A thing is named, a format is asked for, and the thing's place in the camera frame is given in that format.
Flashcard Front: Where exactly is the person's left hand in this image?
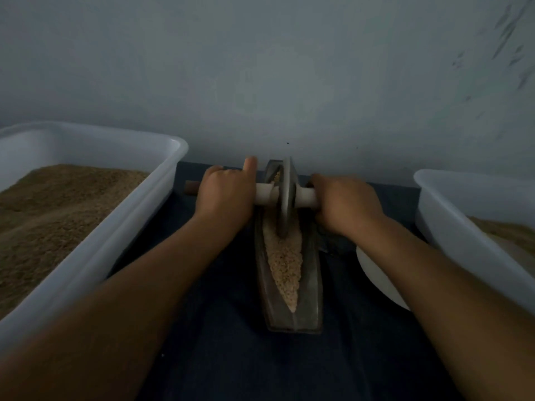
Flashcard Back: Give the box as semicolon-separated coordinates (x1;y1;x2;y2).
193;156;259;233

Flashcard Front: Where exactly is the person's right hand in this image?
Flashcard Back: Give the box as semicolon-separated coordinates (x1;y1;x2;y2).
311;173;386;238

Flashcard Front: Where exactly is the metal grinding wheel with handle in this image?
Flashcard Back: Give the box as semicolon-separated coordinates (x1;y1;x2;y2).
184;157;319;239

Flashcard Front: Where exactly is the boat-shaped metal grinding trough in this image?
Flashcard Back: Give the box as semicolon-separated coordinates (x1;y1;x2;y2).
255;159;324;334

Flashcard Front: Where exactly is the large brown grain heap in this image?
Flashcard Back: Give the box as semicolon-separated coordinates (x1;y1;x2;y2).
470;216;535;256
0;164;150;321

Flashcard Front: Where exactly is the person's left forearm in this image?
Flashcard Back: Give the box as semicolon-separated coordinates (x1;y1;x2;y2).
0;208;239;401

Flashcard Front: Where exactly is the person's right forearm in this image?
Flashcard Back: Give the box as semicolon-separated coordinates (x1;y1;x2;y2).
351;216;535;401

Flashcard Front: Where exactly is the white round plate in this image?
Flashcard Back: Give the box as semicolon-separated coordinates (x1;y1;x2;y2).
356;244;411;311

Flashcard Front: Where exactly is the white plastic tub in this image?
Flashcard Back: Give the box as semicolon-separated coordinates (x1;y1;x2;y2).
0;121;189;351
414;168;535;314

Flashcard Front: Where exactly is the dark blue table cloth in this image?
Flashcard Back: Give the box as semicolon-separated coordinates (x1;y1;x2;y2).
134;161;461;401

